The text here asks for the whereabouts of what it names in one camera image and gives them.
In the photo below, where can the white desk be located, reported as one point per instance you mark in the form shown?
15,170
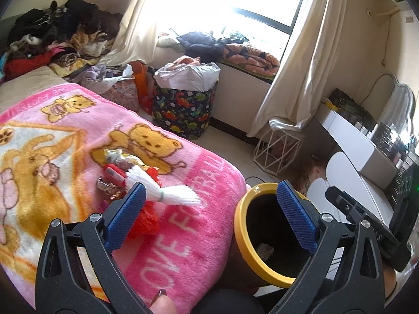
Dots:
347,137

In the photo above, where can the cream curtain beside bed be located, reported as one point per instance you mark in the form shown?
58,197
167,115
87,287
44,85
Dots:
137,19

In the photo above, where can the clear plastic sheet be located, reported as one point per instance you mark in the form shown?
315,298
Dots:
284,125

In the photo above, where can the white foam fruit net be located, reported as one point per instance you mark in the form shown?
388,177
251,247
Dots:
173,196

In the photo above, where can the red plastic wrapper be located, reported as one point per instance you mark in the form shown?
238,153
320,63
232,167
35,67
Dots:
147,222

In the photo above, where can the silver foil wrapper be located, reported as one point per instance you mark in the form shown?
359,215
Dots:
106,188

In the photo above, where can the small red packet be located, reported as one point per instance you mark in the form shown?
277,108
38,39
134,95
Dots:
114,175

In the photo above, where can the yellow rimmed black trash bin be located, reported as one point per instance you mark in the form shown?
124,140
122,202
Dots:
242,232

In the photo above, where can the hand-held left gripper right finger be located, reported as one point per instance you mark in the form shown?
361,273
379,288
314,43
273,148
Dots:
296,216

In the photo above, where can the person's left hand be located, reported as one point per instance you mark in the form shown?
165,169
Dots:
163,304

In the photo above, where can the orange patterned folded blanket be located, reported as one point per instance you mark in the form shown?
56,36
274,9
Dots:
252,59

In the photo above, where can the orange bag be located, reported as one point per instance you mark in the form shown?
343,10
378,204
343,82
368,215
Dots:
140,85

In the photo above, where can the white basket liner bag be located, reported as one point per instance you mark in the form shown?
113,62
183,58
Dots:
186,77

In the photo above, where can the white chair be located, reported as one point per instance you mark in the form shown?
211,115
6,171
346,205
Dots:
343,176

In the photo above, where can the yellow silver snack bag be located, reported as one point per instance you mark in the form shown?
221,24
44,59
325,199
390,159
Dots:
126,158

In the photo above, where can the pink cloth in basket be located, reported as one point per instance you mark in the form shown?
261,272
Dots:
186,61

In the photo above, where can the pink bear printed blanket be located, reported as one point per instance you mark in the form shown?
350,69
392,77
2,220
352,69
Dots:
196,222

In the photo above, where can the person's dark pants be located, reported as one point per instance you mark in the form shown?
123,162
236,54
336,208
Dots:
229,302

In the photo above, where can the vanity mirror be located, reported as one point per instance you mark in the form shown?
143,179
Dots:
397,111

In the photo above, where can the white pillow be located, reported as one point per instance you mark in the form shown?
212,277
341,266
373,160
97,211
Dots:
168,42

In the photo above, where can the floral fabric bag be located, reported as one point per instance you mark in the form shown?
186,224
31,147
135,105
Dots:
121,95

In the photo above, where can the dinosaur print laundry basket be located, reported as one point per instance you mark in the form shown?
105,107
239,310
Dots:
183,111

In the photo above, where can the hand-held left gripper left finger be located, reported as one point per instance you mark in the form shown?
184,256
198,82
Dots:
126,216

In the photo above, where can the cream curtain beside desk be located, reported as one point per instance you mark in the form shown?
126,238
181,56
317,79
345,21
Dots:
294,72

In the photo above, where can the lavender cloth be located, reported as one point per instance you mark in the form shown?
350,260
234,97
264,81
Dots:
95,75

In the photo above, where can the dark jacket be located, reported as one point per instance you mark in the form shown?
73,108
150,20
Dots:
199,44

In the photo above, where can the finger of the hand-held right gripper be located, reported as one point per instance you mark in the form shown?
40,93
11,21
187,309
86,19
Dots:
356,212

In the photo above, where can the dark bag on desk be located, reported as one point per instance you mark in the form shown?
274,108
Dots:
350,104

